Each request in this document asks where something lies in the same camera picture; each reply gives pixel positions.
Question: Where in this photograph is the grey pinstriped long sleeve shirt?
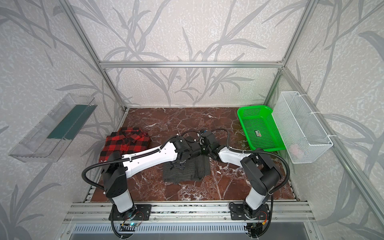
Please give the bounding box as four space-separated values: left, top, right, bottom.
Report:
163 156 211 184

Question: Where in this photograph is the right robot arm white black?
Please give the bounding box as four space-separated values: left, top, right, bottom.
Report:
199 131 290 220

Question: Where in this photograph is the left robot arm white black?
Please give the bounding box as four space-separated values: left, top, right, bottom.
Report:
102 136 202 221

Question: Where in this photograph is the green plastic basket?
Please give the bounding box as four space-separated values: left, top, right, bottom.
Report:
237 105 286 152

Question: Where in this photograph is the red black plaid folded shirt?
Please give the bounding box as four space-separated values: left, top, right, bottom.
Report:
98 127 151 163

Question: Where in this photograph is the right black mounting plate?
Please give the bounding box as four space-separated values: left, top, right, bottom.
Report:
229 202 270 221

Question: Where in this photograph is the black mounting plate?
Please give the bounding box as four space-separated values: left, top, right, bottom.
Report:
109 204 152 221
229 202 270 221

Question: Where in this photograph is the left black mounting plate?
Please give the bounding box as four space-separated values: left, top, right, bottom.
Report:
109 204 152 221

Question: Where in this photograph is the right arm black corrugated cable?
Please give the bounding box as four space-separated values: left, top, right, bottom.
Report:
209 128 291 238

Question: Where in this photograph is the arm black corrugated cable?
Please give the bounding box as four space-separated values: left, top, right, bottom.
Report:
209 128 291 238
81 129 202 239

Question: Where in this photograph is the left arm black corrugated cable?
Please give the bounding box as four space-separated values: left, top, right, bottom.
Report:
81 129 202 239

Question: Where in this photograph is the aluminium horizontal frame bar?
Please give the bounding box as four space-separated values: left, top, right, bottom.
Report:
100 61 283 69

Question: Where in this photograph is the white wire mesh basket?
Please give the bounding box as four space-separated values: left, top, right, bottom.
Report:
272 91 333 164

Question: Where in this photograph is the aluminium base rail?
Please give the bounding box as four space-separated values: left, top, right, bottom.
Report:
63 201 316 224

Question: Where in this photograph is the clear plastic wall tray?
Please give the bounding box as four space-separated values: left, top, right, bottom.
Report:
9 94 97 163

